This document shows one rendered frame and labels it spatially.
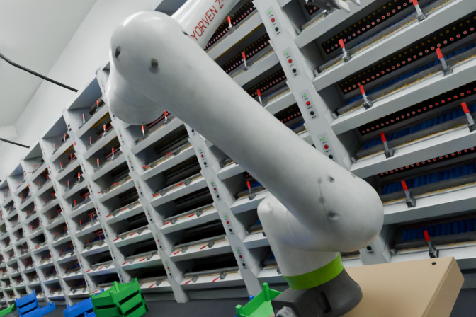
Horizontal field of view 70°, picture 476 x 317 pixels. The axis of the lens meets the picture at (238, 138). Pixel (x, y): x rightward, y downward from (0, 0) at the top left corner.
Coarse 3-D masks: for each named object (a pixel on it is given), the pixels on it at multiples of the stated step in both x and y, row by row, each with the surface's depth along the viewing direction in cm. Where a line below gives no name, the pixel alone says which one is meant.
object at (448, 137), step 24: (456, 96) 117; (384, 120) 134; (408, 120) 129; (432, 120) 122; (456, 120) 110; (384, 144) 122; (408, 144) 119; (432, 144) 110; (456, 144) 106; (360, 168) 127; (384, 168) 122
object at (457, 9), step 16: (464, 0) 98; (400, 16) 125; (432, 16) 104; (448, 16) 102; (368, 32) 132; (400, 32) 112; (416, 32) 108; (432, 32) 106; (368, 48) 122; (384, 48) 115; (400, 48) 112; (320, 64) 144; (352, 64) 123; (368, 64) 120; (320, 80) 131; (336, 80) 128
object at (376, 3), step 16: (240, 0) 173; (304, 0) 151; (384, 0) 130; (352, 16) 138; (464, 16) 115; (256, 32) 170; (336, 32) 144; (240, 48) 178; (320, 48) 150; (256, 80) 175; (464, 160) 122; (400, 224) 141
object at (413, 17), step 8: (440, 0) 107; (448, 0) 106; (424, 8) 110; (432, 8) 108; (408, 16) 115; (400, 24) 116; (384, 32) 119; (392, 32) 116; (368, 40) 123; (376, 40) 120; (352, 48) 129; (360, 48) 126; (328, 64) 135
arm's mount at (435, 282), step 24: (384, 264) 78; (408, 264) 73; (432, 264) 68; (456, 264) 67; (384, 288) 66; (408, 288) 62; (432, 288) 59; (456, 288) 64; (360, 312) 61; (384, 312) 58; (408, 312) 55; (432, 312) 55
